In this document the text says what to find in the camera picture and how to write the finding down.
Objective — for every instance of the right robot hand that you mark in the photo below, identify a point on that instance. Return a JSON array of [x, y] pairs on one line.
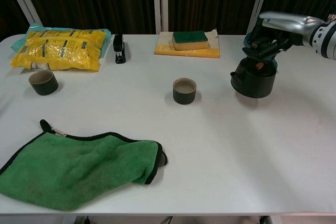
[[288, 22]]

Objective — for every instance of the black teapot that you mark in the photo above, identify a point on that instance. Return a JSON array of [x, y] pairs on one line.
[[257, 85]]

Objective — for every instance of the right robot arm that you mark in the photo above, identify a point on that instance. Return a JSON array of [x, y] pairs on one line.
[[326, 40]]

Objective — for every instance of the green yellow sponge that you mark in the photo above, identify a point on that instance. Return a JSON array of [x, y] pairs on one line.
[[190, 41]]

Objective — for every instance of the folded yellow cloth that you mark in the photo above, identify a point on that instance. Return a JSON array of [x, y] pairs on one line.
[[189, 53]]

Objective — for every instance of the black stapler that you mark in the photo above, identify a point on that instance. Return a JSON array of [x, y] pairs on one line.
[[120, 49]]

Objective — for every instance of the yellow snack bag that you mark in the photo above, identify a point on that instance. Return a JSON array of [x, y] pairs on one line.
[[52, 53], [65, 33]]

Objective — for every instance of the green microfiber cloth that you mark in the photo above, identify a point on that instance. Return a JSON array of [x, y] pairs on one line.
[[73, 169]]

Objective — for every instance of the white partition frame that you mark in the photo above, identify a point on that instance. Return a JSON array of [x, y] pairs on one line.
[[157, 1], [260, 1], [22, 1]]

